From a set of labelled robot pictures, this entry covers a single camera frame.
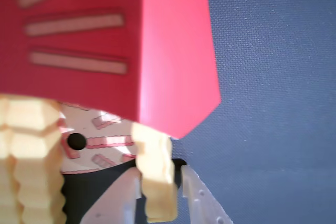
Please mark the white translucent gripper finger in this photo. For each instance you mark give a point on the white translucent gripper finger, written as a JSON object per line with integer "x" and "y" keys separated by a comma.
{"x": 115, "y": 203}
{"x": 202, "y": 205}

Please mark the red and white fry box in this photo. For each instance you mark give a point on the red and white fry box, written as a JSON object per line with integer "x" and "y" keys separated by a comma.
{"x": 157, "y": 51}

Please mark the yellow crinkle-cut toy fry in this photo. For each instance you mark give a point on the yellow crinkle-cut toy fry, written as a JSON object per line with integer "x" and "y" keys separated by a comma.
{"x": 29, "y": 161}
{"x": 157, "y": 176}

